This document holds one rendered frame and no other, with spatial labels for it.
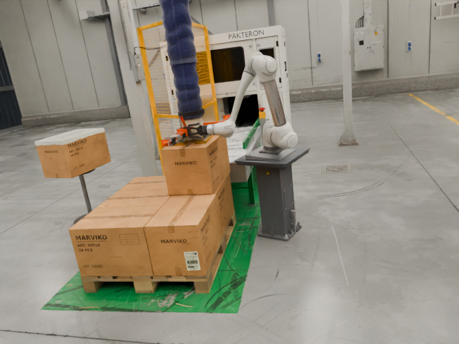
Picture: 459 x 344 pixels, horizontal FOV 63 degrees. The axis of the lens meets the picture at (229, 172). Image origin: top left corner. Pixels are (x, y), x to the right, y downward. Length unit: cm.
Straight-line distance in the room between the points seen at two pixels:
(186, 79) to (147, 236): 131
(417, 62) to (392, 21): 139
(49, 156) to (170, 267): 204
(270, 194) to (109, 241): 139
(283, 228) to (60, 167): 235
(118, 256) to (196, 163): 93
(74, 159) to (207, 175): 165
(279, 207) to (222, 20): 993
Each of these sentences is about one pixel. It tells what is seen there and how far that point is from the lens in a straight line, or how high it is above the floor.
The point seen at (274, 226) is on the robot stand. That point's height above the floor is 11.
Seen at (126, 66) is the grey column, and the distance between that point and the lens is 464.
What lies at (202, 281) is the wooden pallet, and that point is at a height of 10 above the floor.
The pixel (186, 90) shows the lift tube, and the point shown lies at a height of 139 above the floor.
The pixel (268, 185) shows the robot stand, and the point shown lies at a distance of 329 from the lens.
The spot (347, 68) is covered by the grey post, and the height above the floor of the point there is 122.
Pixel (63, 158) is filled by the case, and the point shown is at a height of 83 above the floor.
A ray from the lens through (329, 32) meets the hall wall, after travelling 1226.
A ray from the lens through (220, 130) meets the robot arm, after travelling 294.
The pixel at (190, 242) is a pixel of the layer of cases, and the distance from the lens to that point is 266.
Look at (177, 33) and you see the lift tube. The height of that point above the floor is 183.
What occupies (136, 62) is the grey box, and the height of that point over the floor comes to 168.
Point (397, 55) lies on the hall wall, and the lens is 1242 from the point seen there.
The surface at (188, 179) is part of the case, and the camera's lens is 312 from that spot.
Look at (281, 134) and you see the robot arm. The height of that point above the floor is 97.
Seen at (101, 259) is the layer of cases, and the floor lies 29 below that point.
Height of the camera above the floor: 159
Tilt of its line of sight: 17 degrees down
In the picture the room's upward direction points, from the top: 7 degrees counter-clockwise
